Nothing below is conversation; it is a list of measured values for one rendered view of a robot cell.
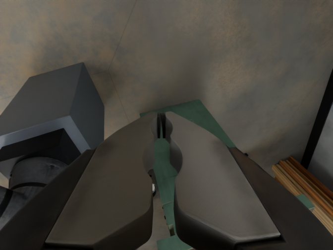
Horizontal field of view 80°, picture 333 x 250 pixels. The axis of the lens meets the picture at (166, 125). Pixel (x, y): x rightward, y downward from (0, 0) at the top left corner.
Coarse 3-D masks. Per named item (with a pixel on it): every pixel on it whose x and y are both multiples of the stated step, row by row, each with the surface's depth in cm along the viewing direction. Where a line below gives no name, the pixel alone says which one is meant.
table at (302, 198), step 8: (304, 200) 77; (312, 208) 74; (160, 240) 72; (168, 240) 72; (176, 240) 71; (160, 248) 70; (168, 248) 70; (176, 248) 69; (184, 248) 69; (192, 248) 69
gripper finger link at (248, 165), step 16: (240, 160) 8; (256, 176) 7; (256, 192) 7; (272, 192) 7; (288, 192) 7; (272, 208) 6; (288, 208) 6; (304, 208) 6; (288, 224) 6; (304, 224) 6; (320, 224) 6; (272, 240) 5; (288, 240) 5; (304, 240) 5; (320, 240) 5
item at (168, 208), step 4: (164, 204) 83; (168, 204) 83; (172, 204) 82; (164, 208) 81; (168, 208) 81; (172, 208) 81; (168, 212) 80; (172, 212) 80; (168, 216) 79; (172, 216) 78; (168, 220) 77; (172, 220) 77; (168, 224) 76; (172, 224) 76; (168, 228) 78; (172, 228) 78; (172, 232) 80
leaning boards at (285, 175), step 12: (276, 168) 213; (288, 168) 206; (300, 168) 205; (276, 180) 233; (288, 180) 200; (300, 180) 193; (312, 180) 195; (300, 192) 188; (312, 192) 183; (324, 192) 185; (324, 204) 174; (324, 216) 173
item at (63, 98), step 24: (48, 72) 108; (72, 72) 100; (24, 96) 88; (48, 96) 83; (72, 96) 78; (96, 96) 115; (0, 120) 75; (24, 120) 71; (48, 120) 68; (72, 120) 69; (96, 120) 99; (0, 144) 67; (96, 144) 87
